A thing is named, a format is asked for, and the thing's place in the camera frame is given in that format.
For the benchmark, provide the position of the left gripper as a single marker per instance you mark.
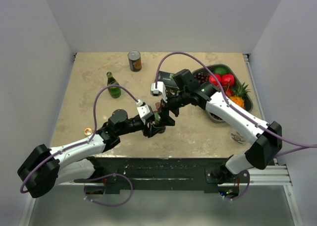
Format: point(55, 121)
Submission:
point(151, 131)

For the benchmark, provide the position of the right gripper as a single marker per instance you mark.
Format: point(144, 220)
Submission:
point(163, 111)

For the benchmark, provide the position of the green pill bottle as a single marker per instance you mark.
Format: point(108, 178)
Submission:
point(158, 127)

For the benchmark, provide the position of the red weekly pill organizer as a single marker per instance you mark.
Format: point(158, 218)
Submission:
point(156, 107)

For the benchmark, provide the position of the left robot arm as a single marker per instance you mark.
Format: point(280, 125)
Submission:
point(47, 167)

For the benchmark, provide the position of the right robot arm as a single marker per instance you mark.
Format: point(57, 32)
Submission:
point(262, 136)

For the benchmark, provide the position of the black green carton box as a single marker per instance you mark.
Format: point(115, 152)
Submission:
point(167, 79)

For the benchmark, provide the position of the green glass bottle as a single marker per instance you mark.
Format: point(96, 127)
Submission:
point(113, 88)

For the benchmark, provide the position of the dark red grapes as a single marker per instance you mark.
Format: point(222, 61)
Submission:
point(201, 77)

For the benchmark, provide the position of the left red apple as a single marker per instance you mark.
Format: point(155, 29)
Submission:
point(215, 79)

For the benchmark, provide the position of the red apple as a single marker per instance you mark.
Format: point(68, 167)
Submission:
point(215, 79)
point(227, 80)

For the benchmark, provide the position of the small orange cap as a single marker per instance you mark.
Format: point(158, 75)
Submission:
point(88, 131)

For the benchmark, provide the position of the orange black tin can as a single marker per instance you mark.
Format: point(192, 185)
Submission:
point(134, 58)

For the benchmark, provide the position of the peach red fruit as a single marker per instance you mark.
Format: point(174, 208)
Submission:
point(228, 91)

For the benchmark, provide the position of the green lime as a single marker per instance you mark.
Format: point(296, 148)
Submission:
point(220, 70)

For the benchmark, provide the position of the right red apple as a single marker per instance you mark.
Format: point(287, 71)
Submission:
point(227, 80)

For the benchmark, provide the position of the grey fruit tray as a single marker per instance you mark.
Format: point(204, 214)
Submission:
point(248, 102)

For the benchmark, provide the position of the white paper cup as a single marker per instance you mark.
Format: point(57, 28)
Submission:
point(237, 137)

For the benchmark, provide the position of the small pineapple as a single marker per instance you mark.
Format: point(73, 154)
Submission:
point(239, 93)

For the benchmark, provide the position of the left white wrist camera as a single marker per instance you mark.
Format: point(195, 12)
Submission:
point(144, 110)

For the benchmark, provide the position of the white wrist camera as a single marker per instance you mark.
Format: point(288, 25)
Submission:
point(144, 110)
point(159, 89)

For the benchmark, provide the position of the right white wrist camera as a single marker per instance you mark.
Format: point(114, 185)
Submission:
point(159, 89)

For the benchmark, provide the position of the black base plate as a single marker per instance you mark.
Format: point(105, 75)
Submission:
point(177, 174)

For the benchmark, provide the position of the aluminium frame rail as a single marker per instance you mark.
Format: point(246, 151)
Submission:
point(278, 175)

